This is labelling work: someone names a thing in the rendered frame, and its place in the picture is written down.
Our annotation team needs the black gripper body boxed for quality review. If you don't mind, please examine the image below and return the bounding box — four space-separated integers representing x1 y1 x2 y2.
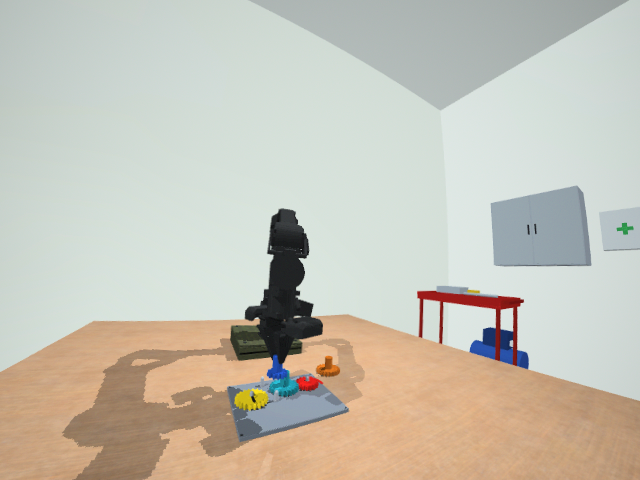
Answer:
244 284 323 339

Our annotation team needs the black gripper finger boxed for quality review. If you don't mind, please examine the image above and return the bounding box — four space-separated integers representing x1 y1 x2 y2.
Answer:
273 331 295 365
256 324 282 360

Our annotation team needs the yellow gear with black stripe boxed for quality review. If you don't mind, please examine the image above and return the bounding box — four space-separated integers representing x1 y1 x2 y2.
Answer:
234 389 269 410

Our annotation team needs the cyan gear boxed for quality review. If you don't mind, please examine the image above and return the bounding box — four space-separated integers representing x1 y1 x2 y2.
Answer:
269 370 299 397

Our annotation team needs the red gear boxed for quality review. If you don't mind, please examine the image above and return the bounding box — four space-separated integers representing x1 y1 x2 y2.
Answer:
296 376 319 391

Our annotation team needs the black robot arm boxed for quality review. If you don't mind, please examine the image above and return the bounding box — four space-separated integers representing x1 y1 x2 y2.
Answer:
267 208 314 317

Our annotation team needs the orange gear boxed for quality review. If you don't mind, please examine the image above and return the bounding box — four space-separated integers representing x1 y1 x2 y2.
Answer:
316 356 340 377

